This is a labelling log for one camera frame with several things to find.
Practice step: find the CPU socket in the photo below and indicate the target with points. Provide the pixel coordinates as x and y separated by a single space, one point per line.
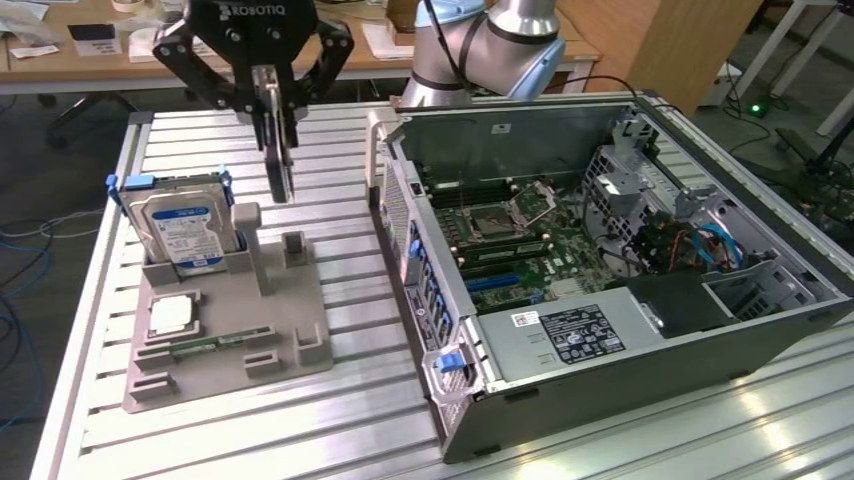
490 222

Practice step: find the dark grey open PC case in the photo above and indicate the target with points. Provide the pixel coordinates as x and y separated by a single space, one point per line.
600 400

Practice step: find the brown cardboard box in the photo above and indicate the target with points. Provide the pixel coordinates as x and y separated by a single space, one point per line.
402 12

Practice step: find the silver CPU chip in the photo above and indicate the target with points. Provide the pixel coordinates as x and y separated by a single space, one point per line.
172 315

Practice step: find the black graphics card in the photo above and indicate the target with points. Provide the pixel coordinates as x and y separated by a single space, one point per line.
276 170

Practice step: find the hard disk in blue carrier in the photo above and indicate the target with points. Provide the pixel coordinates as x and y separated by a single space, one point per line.
183 225

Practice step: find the grey parts rack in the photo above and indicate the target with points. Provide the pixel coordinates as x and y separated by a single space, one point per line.
220 370

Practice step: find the loose green RAM stick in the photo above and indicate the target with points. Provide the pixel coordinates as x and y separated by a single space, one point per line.
206 344

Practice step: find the dark floor equipment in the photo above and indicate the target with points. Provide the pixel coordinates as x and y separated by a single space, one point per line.
823 170

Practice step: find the wooden cabinet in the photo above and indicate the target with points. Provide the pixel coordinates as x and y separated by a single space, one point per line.
667 50

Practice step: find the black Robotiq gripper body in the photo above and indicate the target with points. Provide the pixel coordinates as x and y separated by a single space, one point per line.
260 35

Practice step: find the black and white box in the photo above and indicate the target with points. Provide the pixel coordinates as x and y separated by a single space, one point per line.
93 40

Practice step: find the installed green RAM stick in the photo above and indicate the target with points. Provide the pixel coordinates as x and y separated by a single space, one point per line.
503 252

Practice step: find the blue case release latch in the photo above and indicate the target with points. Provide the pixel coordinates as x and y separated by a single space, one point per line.
447 362

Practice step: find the blue expansion slot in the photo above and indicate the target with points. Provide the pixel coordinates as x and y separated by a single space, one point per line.
494 286

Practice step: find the white table frame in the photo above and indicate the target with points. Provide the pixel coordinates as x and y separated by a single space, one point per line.
794 30

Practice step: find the blue slot latch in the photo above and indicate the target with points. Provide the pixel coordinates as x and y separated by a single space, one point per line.
430 291
436 312
414 248

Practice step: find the white paper tag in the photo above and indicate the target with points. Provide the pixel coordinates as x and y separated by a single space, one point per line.
33 51

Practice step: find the black office chair base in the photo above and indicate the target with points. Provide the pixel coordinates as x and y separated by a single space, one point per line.
87 107

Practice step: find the beige tape roll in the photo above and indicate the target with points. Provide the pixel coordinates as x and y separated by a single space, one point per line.
127 5

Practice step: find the clear plastic bag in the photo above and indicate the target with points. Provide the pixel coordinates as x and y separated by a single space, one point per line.
27 27

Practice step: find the long black expansion slot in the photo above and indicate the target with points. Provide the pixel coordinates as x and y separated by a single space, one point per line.
488 272

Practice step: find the metal socket cover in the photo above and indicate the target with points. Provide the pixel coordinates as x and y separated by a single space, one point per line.
534 197

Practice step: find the white papers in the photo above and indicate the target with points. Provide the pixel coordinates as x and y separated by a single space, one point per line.
390 45

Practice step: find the grey card retainer flap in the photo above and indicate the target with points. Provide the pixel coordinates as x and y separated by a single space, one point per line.
374 150

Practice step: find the grey power supply unit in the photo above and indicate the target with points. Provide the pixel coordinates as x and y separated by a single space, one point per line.
520 350

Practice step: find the white box with round tape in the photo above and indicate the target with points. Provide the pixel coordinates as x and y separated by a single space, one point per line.
141 50

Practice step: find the perforated metal drive cage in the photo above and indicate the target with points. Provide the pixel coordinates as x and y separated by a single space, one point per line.
627 190

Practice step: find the wooden desk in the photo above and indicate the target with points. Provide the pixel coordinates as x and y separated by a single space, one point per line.
67 70

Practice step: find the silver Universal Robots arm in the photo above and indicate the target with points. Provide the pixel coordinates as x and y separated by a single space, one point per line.
520 30

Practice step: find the grey disk bay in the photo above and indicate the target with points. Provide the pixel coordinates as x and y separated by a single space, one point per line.
761 295

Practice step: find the green motherboard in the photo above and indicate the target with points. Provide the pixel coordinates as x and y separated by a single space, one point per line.
574 260

